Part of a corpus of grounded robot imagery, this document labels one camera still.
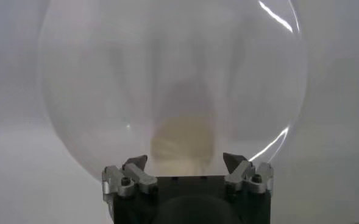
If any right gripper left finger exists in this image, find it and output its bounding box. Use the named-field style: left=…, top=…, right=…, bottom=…
left=102, top=154, right=158, bottom=198

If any white round plate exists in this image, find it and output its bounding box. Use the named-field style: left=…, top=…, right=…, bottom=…
left=38, top=0, right=308, bottom=181

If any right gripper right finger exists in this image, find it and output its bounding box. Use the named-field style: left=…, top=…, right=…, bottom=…
left=222, top=152, right=274, bottom=195

